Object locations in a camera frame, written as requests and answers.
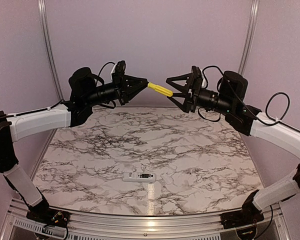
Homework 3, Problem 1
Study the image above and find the yellow handled screwdriver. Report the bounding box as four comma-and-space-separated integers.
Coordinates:
147, 82, 173, 97

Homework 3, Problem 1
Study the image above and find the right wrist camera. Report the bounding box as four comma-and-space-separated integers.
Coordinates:
201, 70, 209, 89

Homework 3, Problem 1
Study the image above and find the left aluminium frame post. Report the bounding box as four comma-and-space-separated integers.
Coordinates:
37, 0, 64, 100

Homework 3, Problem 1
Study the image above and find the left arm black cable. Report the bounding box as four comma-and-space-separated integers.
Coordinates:
97, 61, 116, 76

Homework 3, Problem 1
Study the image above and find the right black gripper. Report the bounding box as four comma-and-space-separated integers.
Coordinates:
166, 72, 235, 115

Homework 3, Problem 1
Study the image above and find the front aluminium rail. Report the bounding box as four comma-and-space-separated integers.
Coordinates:
0, 199, 291, 240

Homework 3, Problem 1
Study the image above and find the white battery compartment cover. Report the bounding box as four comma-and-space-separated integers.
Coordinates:
161, 173, 173, 185

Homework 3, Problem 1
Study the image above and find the right aluminium frame post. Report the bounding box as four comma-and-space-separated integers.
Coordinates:
238, 0, 260, 76

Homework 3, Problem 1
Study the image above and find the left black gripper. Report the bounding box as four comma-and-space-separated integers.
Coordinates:
83, 71, 148, 106

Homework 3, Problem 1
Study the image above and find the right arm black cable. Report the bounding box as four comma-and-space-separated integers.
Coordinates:
264, 92, 290, 123

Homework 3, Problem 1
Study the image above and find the white remote control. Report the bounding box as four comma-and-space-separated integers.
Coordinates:
122, 172, 157, 183

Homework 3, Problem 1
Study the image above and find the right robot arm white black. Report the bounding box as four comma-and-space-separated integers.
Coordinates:
166, 66, 300, 229

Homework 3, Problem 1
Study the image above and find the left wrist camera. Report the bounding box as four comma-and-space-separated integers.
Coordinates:
110, 60, 126, 75

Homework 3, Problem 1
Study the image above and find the aluminium frame post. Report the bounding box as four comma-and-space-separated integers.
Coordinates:
238, 0, 260, 76
37, 0, 64, 100

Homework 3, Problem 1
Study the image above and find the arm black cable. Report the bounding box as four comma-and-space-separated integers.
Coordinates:
264, 92, 290, 123
97, 61, 116, 76

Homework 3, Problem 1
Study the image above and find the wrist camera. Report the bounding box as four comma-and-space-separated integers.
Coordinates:
110, 60, 126, 75
201, 70, 209, 89

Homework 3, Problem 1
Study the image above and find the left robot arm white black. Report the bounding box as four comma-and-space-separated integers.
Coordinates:
0, 61, 149, 223

